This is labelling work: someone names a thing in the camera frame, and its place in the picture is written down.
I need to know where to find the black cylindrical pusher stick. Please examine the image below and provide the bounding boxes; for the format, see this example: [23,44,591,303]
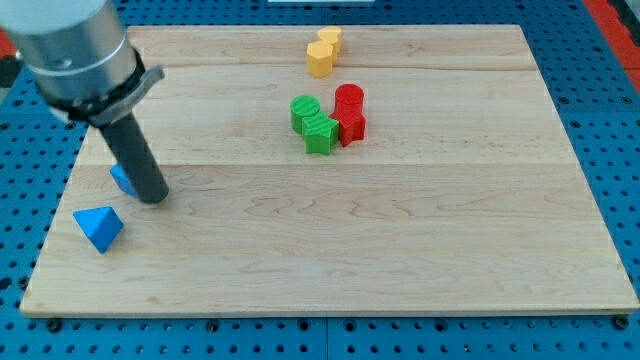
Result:
[100,113,169,204]

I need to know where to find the green cylinder block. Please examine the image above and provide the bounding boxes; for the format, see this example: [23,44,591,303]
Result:
[290,94,320,135]

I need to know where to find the red cylinder block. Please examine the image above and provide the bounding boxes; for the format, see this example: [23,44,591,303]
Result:
[334,83,365,115]

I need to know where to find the blue cube block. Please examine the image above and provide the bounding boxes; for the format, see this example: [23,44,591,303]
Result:
[110,164,137,198]

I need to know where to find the yellow hexagon block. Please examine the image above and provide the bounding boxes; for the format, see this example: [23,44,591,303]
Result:
[306,40,333,78]

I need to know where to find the blue triangular block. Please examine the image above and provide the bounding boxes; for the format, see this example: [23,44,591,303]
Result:
[73,206,124,254]

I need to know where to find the wooden board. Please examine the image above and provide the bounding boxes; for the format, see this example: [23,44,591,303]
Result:
[21,25,639,318]

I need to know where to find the yellow heart block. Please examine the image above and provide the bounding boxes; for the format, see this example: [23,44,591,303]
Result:
[317,25,342,57]

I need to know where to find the grey metal clamp flange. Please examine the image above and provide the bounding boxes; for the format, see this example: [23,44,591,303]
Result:
[55,50,165,127]

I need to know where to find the green star block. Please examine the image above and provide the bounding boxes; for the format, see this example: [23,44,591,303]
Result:
[302,111,339,155]

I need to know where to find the red star block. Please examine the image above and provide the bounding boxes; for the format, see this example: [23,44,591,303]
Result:
[329,111,366,147]

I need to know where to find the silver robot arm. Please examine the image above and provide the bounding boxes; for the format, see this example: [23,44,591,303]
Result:
[1,0,169,204]

